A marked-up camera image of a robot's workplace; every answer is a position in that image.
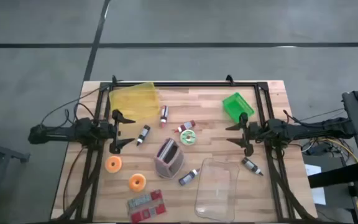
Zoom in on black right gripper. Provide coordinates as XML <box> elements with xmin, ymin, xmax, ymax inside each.
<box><xmin>225</xmin><ymin>112</ymin><xmax>269</xmax><ymax>157</ymax></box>

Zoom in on violet food colouring bottle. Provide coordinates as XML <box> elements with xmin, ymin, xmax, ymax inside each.
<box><xmin>178</xmin><ymin>168</ymin><xmax>201</xmax><ymax>187</ymax></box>

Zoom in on red candy package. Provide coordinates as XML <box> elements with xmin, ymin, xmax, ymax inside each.
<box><xmin>126</xmin><ymin>189</ymin><xmax>168</xmax><ymax>224</ymax></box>

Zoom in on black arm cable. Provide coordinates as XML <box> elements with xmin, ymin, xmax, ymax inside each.
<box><xmin>40</xmin><ymin>88</ymin><xmax>102</xmax><ymax>125</ymax></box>

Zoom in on black cart crossbar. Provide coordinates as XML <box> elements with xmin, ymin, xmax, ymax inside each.
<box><xmin>308</xmin><ymin>162</ymin><xmax>358</xmax><ymax>189</ymax></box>

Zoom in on floor cable bundle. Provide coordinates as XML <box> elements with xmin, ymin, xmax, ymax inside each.
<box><xmin>300</xmin><ymin>136</ymin><xmax>358</xmax><ymax>164</ymax></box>

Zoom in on white paper sheet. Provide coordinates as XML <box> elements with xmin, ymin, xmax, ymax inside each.
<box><xmin>304</xmin><ymin>164</ymin><xmax>327</xmax><ymax>206</ymax></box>

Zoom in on red-brown cable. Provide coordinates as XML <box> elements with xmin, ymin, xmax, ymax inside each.
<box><xmin>62</xmin><ymin>145</ymin><xmax>88</xmax><ymax>215</ymax></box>

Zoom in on green plastic basket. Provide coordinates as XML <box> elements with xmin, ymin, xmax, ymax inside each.
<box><xmin>222</xmin><ymin>91</ymin><xmax>256</xmax><ymax>124</ymax></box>

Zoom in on green frosted donut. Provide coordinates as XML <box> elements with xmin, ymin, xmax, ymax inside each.
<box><xmin>180</xmin><ymin>129</ymin><xmax>197</xmax><ymax>146</ymax></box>

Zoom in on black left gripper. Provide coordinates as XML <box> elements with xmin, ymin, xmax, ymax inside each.
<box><xmin>99</xmin><ymin>109</ymin><xmax>136</xmax><ymax>155</ymax></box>

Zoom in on clear plastic container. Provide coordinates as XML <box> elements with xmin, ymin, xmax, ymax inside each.
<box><xmin>194</xmin><ymin>157</ymin><xmax>241</xmax><ymax>223</ymax></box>

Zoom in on pink and grey toaster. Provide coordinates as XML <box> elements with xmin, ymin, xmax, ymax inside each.
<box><xmin>154</xmin><ymin>138</ymin><xmax>186</xmax><ymax>180</ymax></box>

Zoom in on black food colouring bottle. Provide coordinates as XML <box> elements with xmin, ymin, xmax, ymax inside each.
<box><xmin>241</xmin><ymin>157</ymin><xmax>264</xmax><ymax>177</ymax></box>
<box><xmin>136</xmin><ymin>124</ymin><xmax>151</xmax><ymax>146</ymax></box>

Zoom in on red marker tube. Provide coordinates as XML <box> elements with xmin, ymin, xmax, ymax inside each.
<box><xmin>160</xmin><ymin>105</ymin><xmax>170</xmax><ymax>129</ymax></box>

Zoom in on yellow translucent plastic bin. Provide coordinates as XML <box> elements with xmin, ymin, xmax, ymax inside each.
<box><xmin>109</xmin><ymin>82</ymin><xmax>161</xmax><ymax>121</ymax></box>

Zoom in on red-tipped food colouring bottle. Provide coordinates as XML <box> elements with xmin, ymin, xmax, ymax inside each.
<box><xmin>175</xmin><ymin>119</ymin><xmax>196</xmax><ymax>134</ymax></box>

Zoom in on black aluminium table frame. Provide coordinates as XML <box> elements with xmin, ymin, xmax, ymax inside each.
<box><xmin>54</xmin><ymin>80</ymin><xmax>312</xmax><ymax>224</ymax></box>

